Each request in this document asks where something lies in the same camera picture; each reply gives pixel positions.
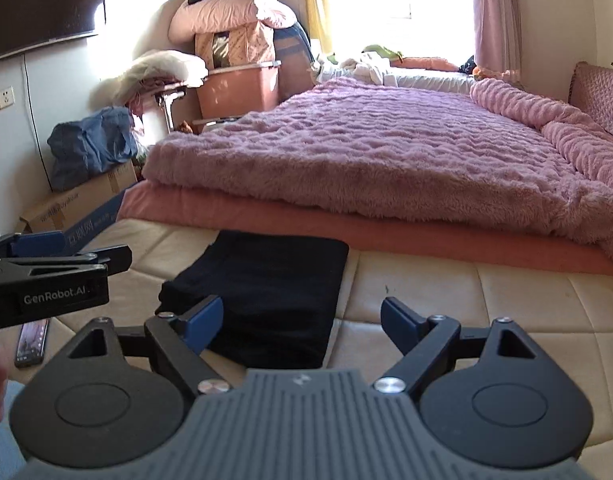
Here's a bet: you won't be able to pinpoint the black wall television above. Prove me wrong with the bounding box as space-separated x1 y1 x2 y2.
0 0 106 63

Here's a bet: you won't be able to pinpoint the white window seat cushion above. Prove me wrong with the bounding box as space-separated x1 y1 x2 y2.
387 70 475 94

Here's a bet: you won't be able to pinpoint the yellow curtain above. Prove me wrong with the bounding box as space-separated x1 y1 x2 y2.
301 0 336 57

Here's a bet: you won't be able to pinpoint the black pants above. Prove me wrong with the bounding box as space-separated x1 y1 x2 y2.
158 230 350 370

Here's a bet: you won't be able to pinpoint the pink folded clothes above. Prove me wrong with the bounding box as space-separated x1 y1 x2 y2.
126 77 167 112

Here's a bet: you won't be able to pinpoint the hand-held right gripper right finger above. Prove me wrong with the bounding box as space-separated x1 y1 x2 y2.
374 297 536 396

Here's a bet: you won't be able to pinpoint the blue-grey fabric bag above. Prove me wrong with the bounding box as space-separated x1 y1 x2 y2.
47 107 140 192

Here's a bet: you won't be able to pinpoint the orange cloth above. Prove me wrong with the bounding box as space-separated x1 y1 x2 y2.
474 65 518 82

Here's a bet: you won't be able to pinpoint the salmon pillow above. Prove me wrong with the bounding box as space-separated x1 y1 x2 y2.
391 56 460 72

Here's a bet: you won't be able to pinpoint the white folding table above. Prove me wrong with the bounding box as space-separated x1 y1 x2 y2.
154 82 188 134

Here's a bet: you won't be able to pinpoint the beige patterned storage bag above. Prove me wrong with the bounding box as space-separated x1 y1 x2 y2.
194 20 277 69

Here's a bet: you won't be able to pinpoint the cardboard box with blue stripe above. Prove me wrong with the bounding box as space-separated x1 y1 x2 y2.
19 157 140 252

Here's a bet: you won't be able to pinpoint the blue and brown bag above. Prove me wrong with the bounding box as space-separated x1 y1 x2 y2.
274 22 316 106

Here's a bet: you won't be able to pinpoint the fluffy pink blanket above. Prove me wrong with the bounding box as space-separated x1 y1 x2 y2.
142 76 613 273

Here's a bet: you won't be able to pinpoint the green cloth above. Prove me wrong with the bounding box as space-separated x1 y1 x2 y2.
361 44 405 61

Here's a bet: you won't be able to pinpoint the pink plastic storage bin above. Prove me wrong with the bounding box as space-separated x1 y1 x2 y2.
194 60 282 122

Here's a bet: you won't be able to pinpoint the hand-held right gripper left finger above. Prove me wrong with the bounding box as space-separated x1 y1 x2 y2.
66 295 233 398

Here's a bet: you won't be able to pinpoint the black smartphone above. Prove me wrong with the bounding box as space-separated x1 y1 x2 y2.
14 317 51 370

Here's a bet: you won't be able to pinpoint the grey television cable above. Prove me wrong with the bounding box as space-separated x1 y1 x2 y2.
22 54 54 193

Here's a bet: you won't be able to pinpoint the beige quilted mattress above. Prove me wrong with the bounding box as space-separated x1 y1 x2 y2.
0 217 613 461

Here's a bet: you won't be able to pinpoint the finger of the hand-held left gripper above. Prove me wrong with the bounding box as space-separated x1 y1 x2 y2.
0 245 133 282
0 231 68 262

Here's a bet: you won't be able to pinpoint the pink curtain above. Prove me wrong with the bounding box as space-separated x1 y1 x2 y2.
471 0 524 81

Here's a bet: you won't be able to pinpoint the pink duvet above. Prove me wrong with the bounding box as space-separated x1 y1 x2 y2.
167 0 298 46

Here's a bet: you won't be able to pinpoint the salmon pink blanket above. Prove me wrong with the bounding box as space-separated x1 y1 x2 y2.
116 180 613 279

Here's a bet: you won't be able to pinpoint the white crumpled clothes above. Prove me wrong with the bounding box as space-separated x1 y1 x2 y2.
315 54 398 87

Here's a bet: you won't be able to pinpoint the white fluffy blanket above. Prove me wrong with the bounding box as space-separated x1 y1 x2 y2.
91 50 208 111

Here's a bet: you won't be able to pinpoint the pink pillow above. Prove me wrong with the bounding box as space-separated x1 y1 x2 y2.
569 61 613 144

